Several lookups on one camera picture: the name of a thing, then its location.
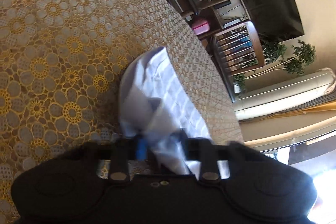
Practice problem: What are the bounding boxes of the lilac white striped shirt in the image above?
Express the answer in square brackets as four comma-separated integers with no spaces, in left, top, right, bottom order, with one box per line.
[118,46,229,179]

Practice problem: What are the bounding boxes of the white plant pot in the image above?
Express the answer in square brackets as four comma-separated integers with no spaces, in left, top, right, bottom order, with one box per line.
[234,84,242,94]

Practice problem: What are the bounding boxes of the wooden chair dark seat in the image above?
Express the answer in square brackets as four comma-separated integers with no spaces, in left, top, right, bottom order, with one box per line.
[198,20,265,102]

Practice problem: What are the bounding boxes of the white standing air conditioner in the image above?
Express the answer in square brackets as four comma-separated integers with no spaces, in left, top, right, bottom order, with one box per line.
[234,68,335,121]

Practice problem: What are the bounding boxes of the pink plastic box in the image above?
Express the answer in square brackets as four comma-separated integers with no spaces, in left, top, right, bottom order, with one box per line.
[191,18,210,35]

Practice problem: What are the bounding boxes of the yellow curtain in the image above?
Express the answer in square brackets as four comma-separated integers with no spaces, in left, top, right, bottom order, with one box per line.
[241,101,336,123]

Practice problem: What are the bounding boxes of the gold lace tablecloth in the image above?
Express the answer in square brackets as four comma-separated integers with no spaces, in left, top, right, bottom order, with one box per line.
[1,0,243,223]

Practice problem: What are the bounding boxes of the green potted plant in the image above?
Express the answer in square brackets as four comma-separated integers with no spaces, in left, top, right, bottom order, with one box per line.
[233,35,316,93]

